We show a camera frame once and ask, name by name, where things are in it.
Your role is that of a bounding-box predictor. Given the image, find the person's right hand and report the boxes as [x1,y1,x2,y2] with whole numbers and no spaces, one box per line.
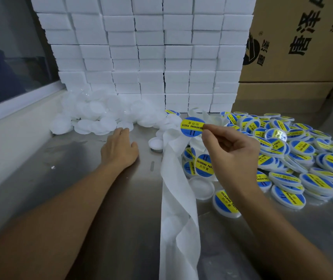
[202,124,262,192]

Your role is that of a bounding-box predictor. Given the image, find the person's left hand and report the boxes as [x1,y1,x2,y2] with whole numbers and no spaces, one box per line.
[100,127,139,169]

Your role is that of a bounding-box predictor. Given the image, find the round blue yellow sticker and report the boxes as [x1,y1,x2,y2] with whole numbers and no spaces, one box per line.
[181,116,207,138]

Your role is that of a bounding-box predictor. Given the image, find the person's right forearm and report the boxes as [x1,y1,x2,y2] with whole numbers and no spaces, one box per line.
[236,182,333,280]

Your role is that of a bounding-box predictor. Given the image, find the person's left forearm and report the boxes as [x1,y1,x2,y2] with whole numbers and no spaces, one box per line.
[0,163,127,280]

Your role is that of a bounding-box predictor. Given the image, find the single white round lid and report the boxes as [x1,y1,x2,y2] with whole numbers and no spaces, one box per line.
[189,176,216,201]
[148,137,165,152]

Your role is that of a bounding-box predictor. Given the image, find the pile of plain white lids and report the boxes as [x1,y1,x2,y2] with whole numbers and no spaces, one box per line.
[50,87,171,136]

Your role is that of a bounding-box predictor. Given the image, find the single blue yellow labelled lid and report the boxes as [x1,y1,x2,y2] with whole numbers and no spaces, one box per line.
[212,189,242,218]

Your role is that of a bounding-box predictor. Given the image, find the white sticker backing strip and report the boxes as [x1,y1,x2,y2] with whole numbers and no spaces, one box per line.
[156,113,231,280]

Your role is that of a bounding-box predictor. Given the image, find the plain flat cardboard box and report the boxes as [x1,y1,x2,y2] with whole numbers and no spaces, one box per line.
[233,81,333,115]

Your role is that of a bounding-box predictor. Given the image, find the pile of blue labelled lids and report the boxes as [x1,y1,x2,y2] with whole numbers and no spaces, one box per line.
[220,111,333,217]

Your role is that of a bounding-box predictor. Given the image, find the stack of white boxes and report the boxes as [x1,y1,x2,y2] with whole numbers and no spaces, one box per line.
[31,0,257,113]

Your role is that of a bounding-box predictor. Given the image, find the large printed cardboard box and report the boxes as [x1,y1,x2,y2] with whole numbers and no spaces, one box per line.
[239,0,333,83]

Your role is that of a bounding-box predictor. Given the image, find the window glass pane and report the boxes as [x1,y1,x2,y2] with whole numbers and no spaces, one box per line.
[0,0,60,110]

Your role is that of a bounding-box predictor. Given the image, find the white window frame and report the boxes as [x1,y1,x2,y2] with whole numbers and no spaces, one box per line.
[0,80,67,130]

